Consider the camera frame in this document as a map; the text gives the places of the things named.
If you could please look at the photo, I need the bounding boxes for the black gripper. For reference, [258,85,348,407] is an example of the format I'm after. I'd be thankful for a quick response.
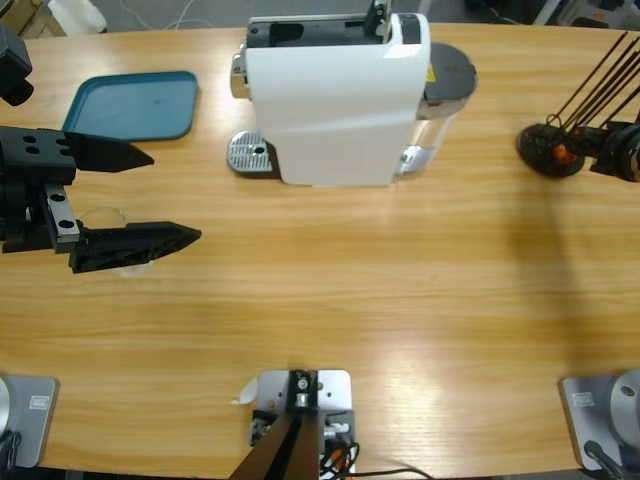
[0,124,203,276]
[572,121,640,184]

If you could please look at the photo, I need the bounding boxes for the clear glass cup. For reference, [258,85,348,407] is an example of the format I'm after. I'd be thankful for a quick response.
[74,206,154,279]

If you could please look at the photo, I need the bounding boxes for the grey coffee machine lid lever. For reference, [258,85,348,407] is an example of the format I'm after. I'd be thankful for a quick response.
[362,0,394,40]

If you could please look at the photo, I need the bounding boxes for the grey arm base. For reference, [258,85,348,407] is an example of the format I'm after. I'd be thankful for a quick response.
[0,374,60,469]
[558,368,640,472]

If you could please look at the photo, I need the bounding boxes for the white capsule coffee machine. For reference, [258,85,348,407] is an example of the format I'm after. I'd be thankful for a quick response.
[229,13,432,190]

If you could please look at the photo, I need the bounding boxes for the black capsule stand with rods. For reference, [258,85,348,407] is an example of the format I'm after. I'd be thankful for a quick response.
[516,32,640,179]

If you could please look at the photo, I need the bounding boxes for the teal plastic tray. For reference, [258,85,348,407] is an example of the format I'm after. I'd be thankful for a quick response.
[59,70,201,147]

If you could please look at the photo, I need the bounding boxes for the black and orange device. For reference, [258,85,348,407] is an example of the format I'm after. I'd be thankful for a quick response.
[569,9,614,29]

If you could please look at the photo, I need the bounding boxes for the metal drip tray grate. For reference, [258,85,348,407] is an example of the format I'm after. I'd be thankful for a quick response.
[227,129,281,180]

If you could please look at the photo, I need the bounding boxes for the clear water tank dark lid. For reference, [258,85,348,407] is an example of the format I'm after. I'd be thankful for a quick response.
[399,42,479,176]

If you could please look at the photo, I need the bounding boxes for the white plastic bag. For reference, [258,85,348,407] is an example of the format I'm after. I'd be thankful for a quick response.
[47,0,109,36]

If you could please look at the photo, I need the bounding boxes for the cardboard box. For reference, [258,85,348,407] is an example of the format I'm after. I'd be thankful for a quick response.
[0,0,46,44]

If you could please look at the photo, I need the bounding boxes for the white tape tab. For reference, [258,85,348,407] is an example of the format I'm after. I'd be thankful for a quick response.
[229,377,260,406]

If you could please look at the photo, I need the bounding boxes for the white mounting block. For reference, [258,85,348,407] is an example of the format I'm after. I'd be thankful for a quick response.
[248,368,357,476]

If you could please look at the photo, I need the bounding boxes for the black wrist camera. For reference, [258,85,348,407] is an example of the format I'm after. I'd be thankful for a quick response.
[0,22,35,106]

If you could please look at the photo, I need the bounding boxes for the white floor cable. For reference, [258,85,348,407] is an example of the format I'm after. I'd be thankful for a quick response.
[119,0,221,32]

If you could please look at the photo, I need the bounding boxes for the black base cable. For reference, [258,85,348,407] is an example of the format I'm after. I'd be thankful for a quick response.
[582,439,626,480]
[0,429,24,471]

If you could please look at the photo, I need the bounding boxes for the dark camera post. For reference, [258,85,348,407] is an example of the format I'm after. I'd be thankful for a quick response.
[233,369,321,480]

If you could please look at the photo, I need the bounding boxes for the black cable with orange plug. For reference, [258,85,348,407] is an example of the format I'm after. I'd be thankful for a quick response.
[319,439,434,480]

